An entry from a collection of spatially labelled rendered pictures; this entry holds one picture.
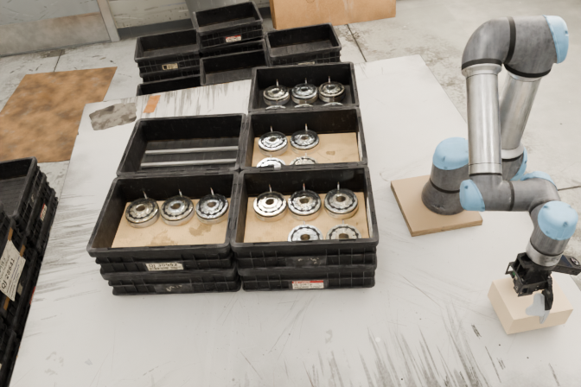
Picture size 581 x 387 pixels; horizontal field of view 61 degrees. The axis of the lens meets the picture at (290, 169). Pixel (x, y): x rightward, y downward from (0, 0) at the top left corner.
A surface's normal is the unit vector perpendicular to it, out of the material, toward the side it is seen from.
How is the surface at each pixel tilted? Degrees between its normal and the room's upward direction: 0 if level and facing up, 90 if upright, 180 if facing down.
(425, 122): 0
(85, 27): 90
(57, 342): 0
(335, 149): 0
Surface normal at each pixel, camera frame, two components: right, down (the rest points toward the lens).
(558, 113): -0.08, -0.72
